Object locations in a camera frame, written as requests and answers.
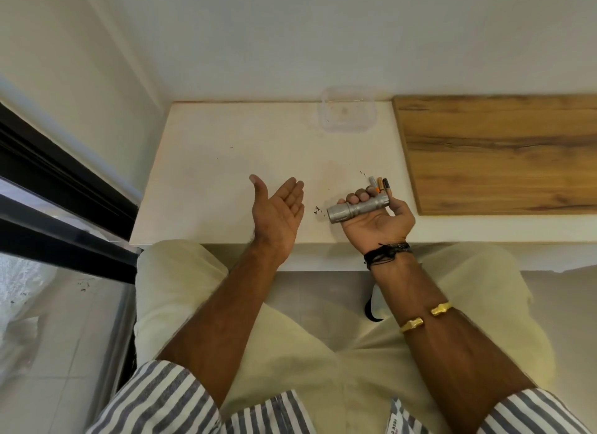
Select person's left hand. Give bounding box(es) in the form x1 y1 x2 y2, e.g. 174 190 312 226
248 175 306 263

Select person's right hand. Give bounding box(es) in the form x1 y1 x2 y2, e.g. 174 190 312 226
336 187 417 255

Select silver metal flashlight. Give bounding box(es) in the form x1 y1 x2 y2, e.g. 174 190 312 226
326 195 391 225

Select person's right forearm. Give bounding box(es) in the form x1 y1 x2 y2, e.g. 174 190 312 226
372 252 538 434

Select person's left forearm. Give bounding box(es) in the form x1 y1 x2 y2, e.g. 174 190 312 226
156 240 291 407

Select clear plastic container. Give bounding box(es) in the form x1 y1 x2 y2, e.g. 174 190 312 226
319 87 378 134

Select brown wooden board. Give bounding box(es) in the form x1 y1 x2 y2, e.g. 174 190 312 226
392 94 597 216

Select gold open bangle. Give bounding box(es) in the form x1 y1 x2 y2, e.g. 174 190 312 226
399 301 454 334

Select cream trousers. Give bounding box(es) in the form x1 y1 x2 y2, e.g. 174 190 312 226
133 240 558 434

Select white paper tag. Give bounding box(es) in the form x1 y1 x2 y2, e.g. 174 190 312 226
388 397 412 434

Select blue white striped shirt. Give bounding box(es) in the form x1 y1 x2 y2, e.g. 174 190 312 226
86 360 594 434

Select black thread bracelet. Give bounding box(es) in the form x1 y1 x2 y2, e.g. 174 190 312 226
363 242 413 265

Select black dangling strap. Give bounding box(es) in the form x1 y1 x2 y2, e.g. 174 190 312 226
363 287 384 324

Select black window frame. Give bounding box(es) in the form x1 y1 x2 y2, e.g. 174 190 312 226
0 100 143 402

